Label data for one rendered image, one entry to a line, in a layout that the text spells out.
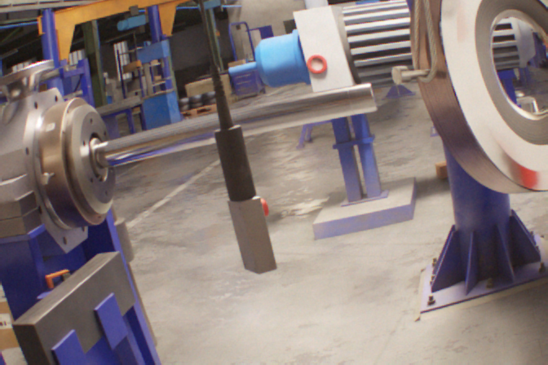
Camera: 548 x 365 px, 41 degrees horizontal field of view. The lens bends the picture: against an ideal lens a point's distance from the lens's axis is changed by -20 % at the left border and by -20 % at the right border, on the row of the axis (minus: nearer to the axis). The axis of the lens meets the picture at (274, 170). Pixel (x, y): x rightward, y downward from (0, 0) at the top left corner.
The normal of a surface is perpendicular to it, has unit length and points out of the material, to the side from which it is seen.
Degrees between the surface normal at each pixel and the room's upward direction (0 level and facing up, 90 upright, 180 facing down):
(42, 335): 90
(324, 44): 90
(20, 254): 90
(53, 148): 68
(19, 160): 90
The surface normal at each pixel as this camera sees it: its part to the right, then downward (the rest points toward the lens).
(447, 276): 0.18, 0.10
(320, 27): -0.19, 0.18
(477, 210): -0.42, 0.22
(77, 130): 0.63, -0.45
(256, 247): 0.39, 0.04
